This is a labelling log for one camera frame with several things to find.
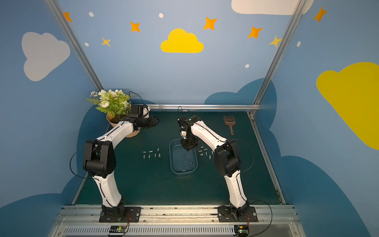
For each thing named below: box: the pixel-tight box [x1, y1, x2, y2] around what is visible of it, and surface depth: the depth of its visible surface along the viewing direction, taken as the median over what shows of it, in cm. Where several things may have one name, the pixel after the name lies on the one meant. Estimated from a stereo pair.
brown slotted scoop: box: [223, 115, 236, 136], surface depth 117 cm
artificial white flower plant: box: [85, 89, 135, 119], surface depth 87 cm
